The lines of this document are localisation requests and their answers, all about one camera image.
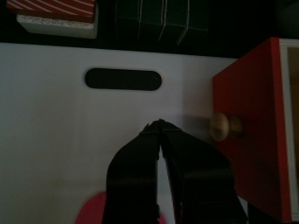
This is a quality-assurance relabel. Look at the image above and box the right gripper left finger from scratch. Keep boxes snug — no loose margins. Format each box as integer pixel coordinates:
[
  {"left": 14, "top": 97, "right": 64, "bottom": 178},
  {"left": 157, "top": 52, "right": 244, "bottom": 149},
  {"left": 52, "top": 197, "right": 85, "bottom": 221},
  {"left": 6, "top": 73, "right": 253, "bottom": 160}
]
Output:
[{"left": 101, "top": 118, "right": 164, "bottom": 224}]

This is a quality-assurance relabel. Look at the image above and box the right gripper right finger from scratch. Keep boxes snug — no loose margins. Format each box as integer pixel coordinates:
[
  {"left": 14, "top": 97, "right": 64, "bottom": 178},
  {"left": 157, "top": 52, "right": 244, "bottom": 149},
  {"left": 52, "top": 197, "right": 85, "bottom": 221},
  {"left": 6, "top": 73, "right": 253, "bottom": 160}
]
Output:
[{"left": 156, "top": 117, "right": 248, "bottom": 224}]

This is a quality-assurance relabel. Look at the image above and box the red drawer with wooden knob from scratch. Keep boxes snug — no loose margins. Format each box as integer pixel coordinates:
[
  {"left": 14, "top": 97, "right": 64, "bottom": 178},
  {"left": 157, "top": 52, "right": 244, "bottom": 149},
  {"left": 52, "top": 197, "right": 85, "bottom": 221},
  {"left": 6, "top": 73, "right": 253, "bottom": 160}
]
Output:
[{"left": 210, "top": 36, "right": 295, "bottom": 224}]

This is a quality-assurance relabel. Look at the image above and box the wooden drawer box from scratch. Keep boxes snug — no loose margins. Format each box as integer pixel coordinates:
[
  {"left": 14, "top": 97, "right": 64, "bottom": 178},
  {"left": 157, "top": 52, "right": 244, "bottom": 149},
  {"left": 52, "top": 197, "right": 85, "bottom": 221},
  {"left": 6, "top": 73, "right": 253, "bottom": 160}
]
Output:
[{"left": 278, "top": 38, "right": 299, "bottom": 224}]

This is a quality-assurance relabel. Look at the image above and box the white cutting board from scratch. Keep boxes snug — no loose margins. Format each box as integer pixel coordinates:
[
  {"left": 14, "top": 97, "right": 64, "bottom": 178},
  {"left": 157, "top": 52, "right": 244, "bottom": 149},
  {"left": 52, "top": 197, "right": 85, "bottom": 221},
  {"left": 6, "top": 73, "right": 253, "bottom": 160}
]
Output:
[{"left": 0, "top": 42, "right": 242, "bottom": 224}]

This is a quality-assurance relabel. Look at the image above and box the green white-striped block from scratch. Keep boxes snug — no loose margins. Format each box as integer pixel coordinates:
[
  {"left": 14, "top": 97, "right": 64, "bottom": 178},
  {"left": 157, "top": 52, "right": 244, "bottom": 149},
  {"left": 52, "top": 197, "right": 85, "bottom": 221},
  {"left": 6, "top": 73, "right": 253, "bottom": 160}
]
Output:
[{"left": 113, "top": 0, "right": 210, "bottom": 46}]

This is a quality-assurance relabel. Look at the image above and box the red white-striped block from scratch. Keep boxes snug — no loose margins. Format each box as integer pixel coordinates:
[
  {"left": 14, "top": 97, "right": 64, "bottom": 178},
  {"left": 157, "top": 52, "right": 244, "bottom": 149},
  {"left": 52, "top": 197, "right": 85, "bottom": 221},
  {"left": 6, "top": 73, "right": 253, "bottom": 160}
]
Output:
[{"left": 4, "top": 0, "right": 98, "bottom": 39}]

